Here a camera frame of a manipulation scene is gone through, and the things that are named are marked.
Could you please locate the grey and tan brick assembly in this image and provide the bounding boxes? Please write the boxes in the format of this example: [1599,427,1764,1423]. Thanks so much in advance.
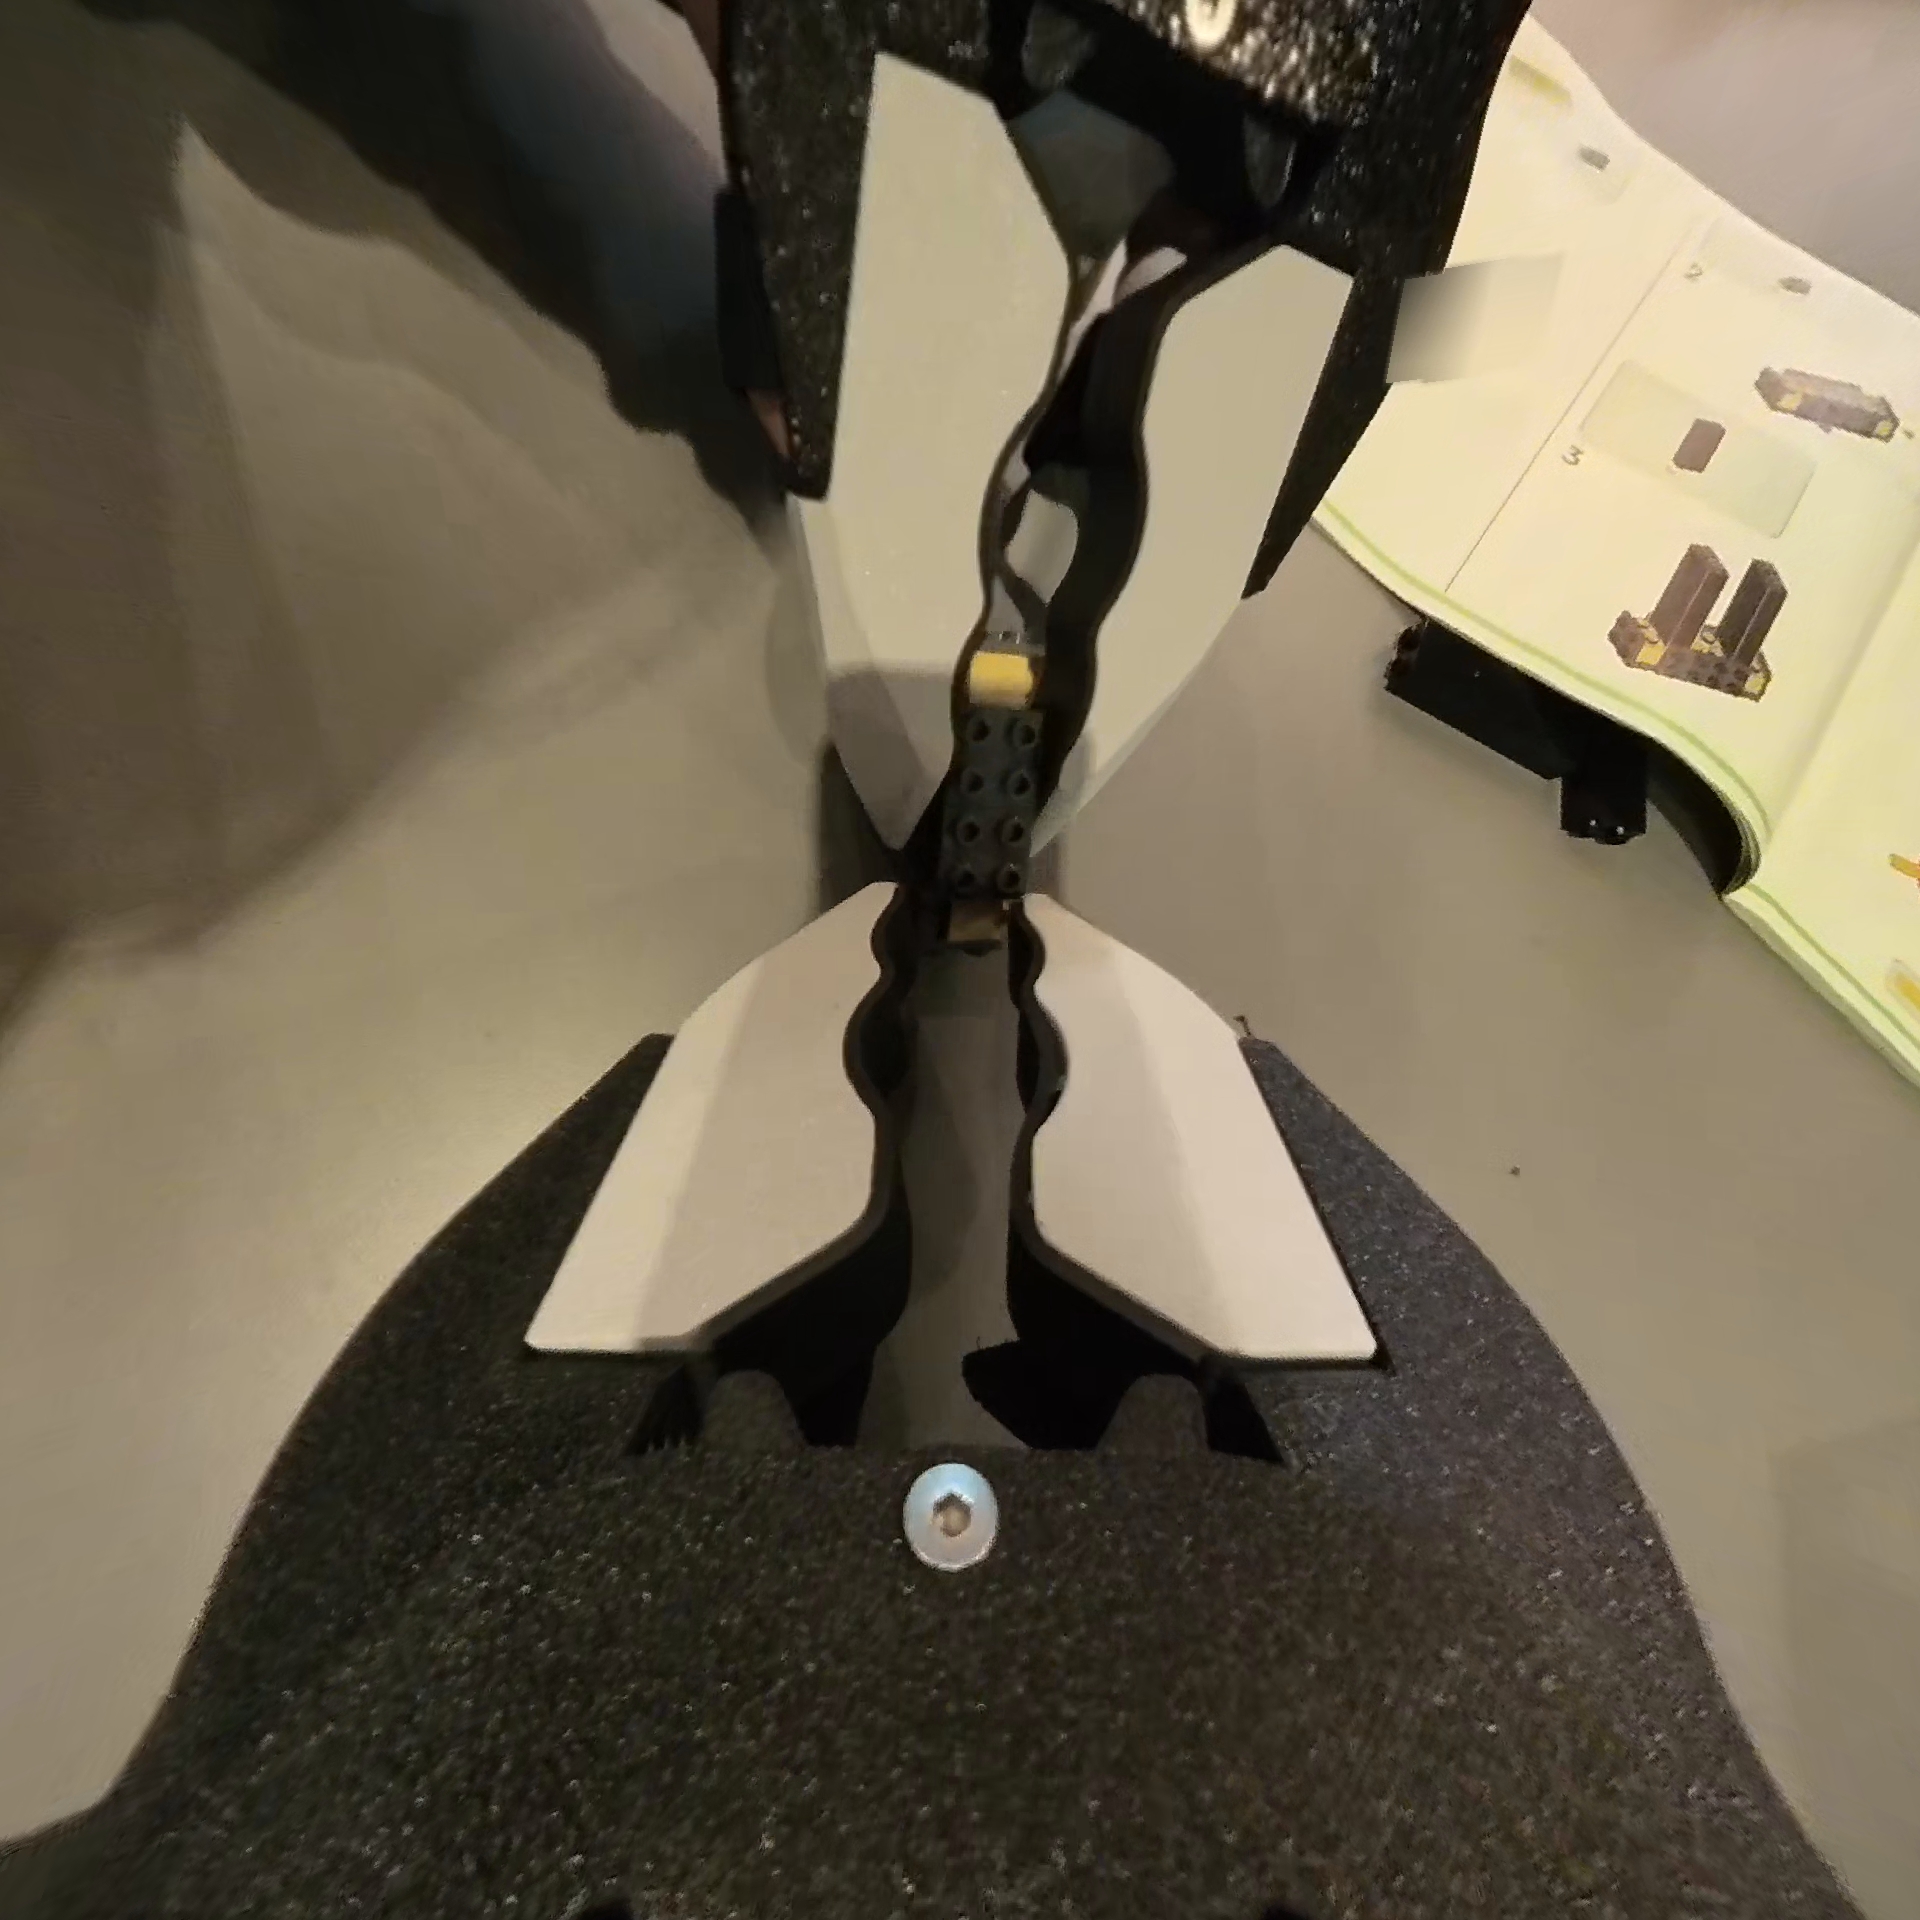
[938,637,1051,952]

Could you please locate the long black brick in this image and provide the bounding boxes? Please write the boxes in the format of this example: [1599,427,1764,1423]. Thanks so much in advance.
[1556,732,1655,846]
[1383,620,1579,784]

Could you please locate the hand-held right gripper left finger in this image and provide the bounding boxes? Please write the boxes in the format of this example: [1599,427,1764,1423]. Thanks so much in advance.
[520,883,911,1356]

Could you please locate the grey desk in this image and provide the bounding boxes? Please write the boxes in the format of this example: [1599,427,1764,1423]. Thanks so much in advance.
[0,0,1920,1847]

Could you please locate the instruction booklet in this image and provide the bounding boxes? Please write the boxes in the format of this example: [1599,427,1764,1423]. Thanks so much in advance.
[1312,16,1920,1088]

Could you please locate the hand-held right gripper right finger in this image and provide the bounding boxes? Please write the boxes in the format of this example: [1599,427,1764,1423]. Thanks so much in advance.
[1018,895,1383,1366]

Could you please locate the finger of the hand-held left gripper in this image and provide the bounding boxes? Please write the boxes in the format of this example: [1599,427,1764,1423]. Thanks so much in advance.
[1030,231,1362,840]
[786,52,1085,872]

